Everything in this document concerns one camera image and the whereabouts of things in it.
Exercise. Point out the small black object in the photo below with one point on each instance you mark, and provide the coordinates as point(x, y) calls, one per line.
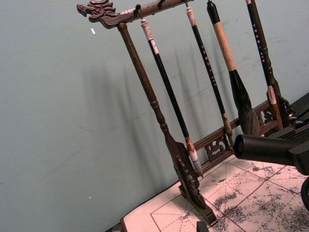
point(202, 227)

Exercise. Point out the white calligraphy mat red grid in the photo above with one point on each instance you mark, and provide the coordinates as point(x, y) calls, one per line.
point(243, 193)

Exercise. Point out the black brush with white cap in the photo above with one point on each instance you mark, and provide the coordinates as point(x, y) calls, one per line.
point(166, 82)

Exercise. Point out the black brush with tan ferrule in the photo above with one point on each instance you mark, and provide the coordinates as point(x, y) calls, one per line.
point(259, 41)

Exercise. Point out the dark wooden dragon brush rack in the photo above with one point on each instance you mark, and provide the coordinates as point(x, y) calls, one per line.
point(140, 72)

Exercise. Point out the thin black brush white print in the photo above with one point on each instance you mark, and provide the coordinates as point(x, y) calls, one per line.
point(207, 65)

